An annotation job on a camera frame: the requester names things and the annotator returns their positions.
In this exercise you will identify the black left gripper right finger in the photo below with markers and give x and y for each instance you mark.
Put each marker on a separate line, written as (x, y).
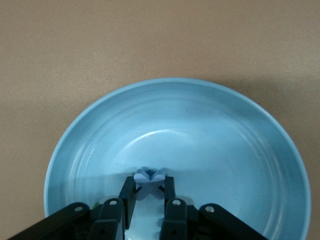
(175, 217)

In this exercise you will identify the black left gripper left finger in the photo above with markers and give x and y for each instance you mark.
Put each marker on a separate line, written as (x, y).
(112, 217)

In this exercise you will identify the blue lowercase letter x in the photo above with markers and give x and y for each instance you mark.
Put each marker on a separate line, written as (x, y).
(149, 187)

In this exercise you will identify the blue plate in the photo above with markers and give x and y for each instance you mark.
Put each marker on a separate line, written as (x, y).
(212, 150)

